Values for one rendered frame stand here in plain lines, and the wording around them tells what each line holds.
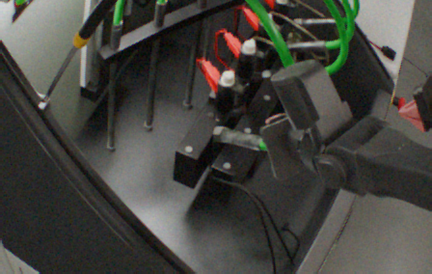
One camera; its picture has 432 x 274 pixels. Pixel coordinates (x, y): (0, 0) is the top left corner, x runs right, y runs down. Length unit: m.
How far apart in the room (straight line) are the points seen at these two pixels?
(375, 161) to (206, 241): 0.69
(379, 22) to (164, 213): 0.63
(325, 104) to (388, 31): 0.83
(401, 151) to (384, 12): 0.99
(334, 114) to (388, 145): 0.11
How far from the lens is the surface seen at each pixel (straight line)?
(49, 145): 0.95
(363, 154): 0.78
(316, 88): 0.84
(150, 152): 1.52
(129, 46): 1.32
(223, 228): 1.43
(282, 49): 0.97
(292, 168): 0.98
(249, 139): 1.11
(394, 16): 1.72
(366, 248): 2.46
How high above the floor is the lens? 2.03
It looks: 50 degrees down
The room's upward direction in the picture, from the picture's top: 9 degrees clockwise
